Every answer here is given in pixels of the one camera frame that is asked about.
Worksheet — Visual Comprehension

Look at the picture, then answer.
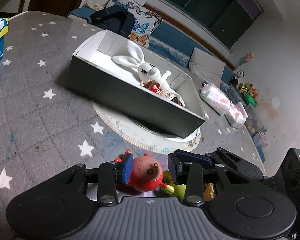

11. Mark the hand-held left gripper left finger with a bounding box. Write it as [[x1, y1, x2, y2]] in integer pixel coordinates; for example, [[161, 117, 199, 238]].
[[62, 154, 135, 207]]

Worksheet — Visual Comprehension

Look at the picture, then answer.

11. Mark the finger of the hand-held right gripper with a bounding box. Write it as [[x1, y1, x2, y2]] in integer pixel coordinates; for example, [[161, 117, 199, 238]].
[[174, 147, 243, 168], [212, 160, 265, 183]]

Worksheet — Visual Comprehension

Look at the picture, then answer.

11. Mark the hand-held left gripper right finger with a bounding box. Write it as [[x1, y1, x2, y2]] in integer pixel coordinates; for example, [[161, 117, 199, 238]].
[[167, 154, 242, 206]]

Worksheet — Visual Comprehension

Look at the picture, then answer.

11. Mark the red round toy figure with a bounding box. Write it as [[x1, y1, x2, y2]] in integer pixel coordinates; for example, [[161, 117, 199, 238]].
[[114, 149, 165, 193]]

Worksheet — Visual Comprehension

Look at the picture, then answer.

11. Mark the green round toy figure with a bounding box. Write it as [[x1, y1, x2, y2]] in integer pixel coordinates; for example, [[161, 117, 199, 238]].
[[154, 170, 188, 202]]

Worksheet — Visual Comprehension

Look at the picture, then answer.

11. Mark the grey cardboard box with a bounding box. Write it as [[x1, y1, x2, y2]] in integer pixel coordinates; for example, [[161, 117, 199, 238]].
[[65, 29, 207, 139]]

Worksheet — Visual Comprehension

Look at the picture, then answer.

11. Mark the round white mat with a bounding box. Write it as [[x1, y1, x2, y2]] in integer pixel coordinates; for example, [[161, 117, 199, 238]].
[[91, 100, 202, 155]]

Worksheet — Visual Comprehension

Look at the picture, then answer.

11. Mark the clear plastic storage box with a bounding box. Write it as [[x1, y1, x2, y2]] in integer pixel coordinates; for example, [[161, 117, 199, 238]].
[[245, 107, 269, 148]]

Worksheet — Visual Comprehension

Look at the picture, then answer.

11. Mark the pink tissue pack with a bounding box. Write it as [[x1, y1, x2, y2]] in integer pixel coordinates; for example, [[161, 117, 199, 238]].
[[225, 102, 249, 128], [199, 82, 234, 115]]

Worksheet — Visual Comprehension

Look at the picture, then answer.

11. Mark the green plastic toy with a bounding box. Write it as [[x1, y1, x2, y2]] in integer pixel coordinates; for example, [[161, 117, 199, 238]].
[[244, 94, 258, 107]]

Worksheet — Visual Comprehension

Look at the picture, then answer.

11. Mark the red-dressed doll figure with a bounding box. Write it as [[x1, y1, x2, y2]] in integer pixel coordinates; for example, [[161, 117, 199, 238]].
[[140, 79, 185, 107]]

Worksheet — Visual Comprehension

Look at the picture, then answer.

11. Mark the yellow plush toy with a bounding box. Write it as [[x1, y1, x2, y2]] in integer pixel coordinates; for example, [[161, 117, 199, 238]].
[[239, 81, 254, 95]]

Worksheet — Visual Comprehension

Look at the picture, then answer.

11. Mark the panda plush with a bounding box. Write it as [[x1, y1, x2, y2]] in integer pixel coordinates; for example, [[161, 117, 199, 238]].
[[230, 69, 246, 85]]

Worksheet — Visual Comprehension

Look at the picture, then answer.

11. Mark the grey pillow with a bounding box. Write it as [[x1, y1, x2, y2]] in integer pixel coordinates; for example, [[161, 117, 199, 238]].
[[188, 47, 226, 82]]

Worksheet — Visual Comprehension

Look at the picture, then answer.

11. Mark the white rabbit plush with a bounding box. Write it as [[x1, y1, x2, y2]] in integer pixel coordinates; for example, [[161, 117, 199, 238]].
[[112, 41, 172, 90]]

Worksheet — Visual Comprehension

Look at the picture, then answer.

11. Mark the grey star tablecloth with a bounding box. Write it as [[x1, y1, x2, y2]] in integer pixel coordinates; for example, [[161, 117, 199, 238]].
[[0, 11, 268, 240]]

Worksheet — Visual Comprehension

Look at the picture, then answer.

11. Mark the blue sofa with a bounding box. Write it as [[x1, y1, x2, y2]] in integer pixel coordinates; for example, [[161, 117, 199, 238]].
[[67, 6, 240, 98]]

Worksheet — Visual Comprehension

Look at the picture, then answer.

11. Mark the butterfly print pillow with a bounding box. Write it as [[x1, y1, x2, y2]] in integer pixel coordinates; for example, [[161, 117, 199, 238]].
[[105, 0, 163, 49]]

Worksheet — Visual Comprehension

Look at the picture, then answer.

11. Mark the dark blue backpack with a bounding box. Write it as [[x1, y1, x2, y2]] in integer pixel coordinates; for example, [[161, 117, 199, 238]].
[[89, 7, 135, 37]]

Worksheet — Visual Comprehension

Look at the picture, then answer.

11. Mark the dark window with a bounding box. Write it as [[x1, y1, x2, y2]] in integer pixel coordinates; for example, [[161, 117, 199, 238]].
[[150, 0, 263, 49]]

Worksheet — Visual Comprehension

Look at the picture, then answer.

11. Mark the cream patterned cushion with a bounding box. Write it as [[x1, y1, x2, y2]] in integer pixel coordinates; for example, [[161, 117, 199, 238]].
[[84, 1, 104, 9]]

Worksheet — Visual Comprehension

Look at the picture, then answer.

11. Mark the flower wall decoration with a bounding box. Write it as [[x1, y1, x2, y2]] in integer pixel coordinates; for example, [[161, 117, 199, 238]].
[[240, 51, 255, 67]]

